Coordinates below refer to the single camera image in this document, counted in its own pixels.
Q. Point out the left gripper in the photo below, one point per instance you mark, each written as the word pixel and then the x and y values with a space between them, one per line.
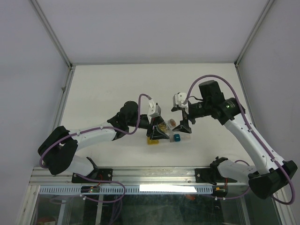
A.
pixel 154 134

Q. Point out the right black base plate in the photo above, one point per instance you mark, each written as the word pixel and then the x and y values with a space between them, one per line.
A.
pixel 211 176

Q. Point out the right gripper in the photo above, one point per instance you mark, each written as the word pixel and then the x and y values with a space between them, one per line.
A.
pixel 185 129

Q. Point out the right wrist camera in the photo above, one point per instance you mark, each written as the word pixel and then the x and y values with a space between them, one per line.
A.
pixel 179 100

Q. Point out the weekly pill organizer strip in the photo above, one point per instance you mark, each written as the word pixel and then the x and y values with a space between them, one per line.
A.
pixel 174 138

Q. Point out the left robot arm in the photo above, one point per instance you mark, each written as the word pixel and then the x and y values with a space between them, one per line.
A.
pixel 58 151

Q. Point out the slotted cable duct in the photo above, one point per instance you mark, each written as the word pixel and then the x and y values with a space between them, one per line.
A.
pixel 128 190

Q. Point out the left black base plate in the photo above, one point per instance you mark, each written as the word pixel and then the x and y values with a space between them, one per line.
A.
pixel 97 174

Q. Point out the clear bottle of yellow pills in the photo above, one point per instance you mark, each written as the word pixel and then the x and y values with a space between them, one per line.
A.
pixel 167 125

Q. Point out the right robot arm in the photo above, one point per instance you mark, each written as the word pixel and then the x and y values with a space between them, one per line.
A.
pixel 270 171

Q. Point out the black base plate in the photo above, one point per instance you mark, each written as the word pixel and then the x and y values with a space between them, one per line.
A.
pixel 211 176
pixel 97 174

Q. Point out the aluminium mounting rail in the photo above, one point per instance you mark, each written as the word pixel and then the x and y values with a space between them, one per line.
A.
pixel 128 176

